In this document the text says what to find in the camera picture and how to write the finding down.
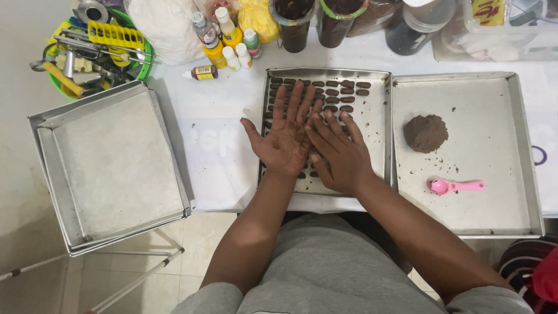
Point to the person's right hand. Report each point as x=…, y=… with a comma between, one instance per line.
x=346, y=163

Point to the person's left hand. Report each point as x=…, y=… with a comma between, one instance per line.
x=283, y=144

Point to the metal baking tray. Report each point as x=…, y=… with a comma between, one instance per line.
x=479, y=139
x=35, y=131
x=117, y=165
x=370, y=122

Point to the white tablecloth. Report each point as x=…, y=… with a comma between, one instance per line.
x=218, y=144

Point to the rows of brown dough pieces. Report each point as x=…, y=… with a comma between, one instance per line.
x=338, y=92

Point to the brown dough ball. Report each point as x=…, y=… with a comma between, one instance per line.
x=426, y=133

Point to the small white bottle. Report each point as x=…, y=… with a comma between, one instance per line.
x=231, y=59
x=244, y=56

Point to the green colouring bottle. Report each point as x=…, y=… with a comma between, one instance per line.
x=252, y=45

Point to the brown colouring bottle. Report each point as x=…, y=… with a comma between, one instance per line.
x=202, y=73

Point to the person's grey shirt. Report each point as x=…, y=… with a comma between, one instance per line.
x=331, y=270

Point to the short yellow colouring bottle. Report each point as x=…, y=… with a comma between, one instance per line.
x=216, y=54

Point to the pink plastic measuring spoon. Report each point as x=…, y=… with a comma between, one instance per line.
x=457, y=186

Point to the dark brown powder jar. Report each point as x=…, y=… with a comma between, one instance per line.
x=294, y=28

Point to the tall yellow colouring bottle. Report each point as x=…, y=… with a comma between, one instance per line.
x=229, y=28

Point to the yellow plastic bag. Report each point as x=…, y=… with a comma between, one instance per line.
x=258, y=18

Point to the green-rimmed brown powder jar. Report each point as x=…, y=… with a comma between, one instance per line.
x=335, y=26

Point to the grey-capped colouring bottle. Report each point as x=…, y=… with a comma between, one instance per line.
x=205, y=30

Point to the clear jar of dark sprinkles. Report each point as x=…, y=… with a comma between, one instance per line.
x=412, y=32

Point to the brown powder bag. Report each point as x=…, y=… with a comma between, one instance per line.
x=377, y=17

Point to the white plastic bag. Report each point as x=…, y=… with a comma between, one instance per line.
x=168, y=30

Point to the dark striped cloth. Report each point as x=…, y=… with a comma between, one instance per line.
x=516, y=270

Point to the clear plastic storage box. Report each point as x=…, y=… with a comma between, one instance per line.
x=501, y=30

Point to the white metal stand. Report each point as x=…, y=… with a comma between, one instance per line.
x=130, y=285

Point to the green basin of kitchen tools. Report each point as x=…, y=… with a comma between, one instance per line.
x=93, y=48

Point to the red cloth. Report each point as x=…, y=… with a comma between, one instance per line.
x=547, y=279

